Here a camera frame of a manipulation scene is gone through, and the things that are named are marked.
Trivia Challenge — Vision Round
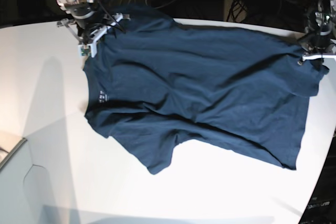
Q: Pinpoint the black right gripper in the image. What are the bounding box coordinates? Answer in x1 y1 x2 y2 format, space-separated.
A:
70 8 109 40

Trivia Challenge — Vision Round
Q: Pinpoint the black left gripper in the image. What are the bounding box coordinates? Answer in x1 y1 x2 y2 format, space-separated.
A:
297 28 335 54

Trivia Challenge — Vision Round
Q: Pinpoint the dark navy t-shirt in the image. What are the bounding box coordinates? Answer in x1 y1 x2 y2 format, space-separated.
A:
83 5 329 174

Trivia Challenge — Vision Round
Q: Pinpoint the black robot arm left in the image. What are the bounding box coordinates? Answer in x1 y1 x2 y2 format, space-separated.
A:
298 0 335 55

